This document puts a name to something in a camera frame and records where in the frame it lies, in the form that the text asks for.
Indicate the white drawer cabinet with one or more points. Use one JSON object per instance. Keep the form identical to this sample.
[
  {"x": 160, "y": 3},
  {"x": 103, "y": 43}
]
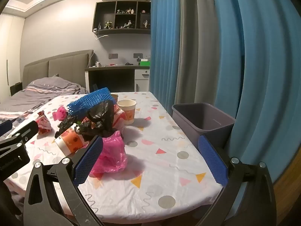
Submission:
[{"x": 142, "y": 80}]

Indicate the black plastic bag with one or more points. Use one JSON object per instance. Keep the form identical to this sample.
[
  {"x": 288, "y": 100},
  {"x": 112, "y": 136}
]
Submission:
[{"x": 98, "y": 117}]

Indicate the pink plastic bag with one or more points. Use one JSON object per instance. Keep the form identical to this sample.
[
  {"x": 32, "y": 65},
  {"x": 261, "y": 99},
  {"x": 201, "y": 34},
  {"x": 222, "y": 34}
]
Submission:
[{"x": 112, "y": 150}]

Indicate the red printed paper cup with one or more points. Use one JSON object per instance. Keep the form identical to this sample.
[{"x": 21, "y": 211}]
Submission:
[{"x": 43, "y": 123}]

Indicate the red cup gold interior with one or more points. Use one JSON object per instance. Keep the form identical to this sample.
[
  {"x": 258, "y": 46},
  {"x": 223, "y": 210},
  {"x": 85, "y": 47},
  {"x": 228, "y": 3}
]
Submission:
[{"x": 114, "y": 97}]

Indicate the orange white paper wrapper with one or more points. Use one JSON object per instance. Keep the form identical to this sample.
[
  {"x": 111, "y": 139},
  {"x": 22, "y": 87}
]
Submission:
[{"x": 120, "y": 119}]

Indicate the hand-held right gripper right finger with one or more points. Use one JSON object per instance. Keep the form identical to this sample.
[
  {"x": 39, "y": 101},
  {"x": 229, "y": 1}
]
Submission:
[{"x": 212, "y": 160}]

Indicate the white mug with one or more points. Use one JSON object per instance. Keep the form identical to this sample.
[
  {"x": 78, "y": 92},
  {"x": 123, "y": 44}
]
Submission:
[{"x": 98, "y": 64}]

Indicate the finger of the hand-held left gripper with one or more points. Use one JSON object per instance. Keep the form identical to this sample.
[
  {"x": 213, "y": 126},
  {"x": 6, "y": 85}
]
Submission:
[
  {"x": 25, "y": 129},
  {"x": 4, "y": 124}
]

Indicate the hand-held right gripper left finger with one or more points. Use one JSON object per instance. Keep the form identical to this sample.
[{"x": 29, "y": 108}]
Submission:
[{"x": 88, "y": 160}]

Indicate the blue curtain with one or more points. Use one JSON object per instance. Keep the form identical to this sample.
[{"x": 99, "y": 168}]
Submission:
[
  {"x": 164, "y": 40},
  {"x": 263, "y": 75}
]

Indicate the green box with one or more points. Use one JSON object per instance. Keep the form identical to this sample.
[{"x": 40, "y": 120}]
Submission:
[{"x": 145, "y": 63}]

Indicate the wall socket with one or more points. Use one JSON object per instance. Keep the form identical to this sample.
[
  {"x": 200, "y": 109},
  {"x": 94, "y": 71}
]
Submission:
[
  {"x": 113, "y": 56},
  {"x": 136, "y": 55}
]

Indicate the dark wall shelf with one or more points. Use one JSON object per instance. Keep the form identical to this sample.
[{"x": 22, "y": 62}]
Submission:
[{"x": 98, "y": 11}]

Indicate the black box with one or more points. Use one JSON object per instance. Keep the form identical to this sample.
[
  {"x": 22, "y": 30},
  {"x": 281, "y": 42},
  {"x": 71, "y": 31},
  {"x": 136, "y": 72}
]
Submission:
[{"x": 15, "y": 89}]

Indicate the grey plastic bin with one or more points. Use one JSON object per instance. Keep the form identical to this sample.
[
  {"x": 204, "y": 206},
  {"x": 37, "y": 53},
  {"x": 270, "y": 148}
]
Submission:
[{"x": 188, "y": 127}]

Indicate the grey bed headboard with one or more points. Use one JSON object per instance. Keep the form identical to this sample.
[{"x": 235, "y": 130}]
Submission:
[{"x": 65, "y": 68}]

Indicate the grey curtain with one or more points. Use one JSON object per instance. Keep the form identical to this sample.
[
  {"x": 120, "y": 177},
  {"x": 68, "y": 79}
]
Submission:
[{"x": 199, "y": 51}]

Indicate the grey striped duvet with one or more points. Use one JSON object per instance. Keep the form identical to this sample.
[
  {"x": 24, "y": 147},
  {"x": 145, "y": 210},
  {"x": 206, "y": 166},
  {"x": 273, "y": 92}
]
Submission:
[{"x": 47, "y": 89}]

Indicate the pink foam net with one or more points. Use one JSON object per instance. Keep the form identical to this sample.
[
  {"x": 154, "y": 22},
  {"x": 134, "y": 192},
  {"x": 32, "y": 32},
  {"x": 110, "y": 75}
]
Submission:
[{"x": 58, "y": 114}]

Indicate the blue foam net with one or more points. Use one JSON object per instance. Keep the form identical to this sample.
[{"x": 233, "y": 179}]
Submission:
[{"x": 87, "y": 101}]

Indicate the dark desk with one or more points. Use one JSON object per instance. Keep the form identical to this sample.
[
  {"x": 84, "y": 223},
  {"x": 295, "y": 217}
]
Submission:
[{"x": 112, "y": 67}]

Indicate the small black item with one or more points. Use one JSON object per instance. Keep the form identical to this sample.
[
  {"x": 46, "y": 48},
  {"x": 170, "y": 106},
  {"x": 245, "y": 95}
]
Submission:
[{"x": 128, "y": 63}]

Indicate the patterned tablecloth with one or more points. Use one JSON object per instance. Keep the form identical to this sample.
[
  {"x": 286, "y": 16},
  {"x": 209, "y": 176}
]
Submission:
[{"x": 152, "y": 169}]

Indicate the group of small figurines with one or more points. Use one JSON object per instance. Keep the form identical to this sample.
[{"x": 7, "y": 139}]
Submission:
[{"x": 107, "y": 24}]

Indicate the small dark figurine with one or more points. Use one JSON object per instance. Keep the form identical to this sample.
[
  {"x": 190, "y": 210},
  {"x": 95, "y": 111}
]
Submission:
[{"x": 138, "y": 60}]

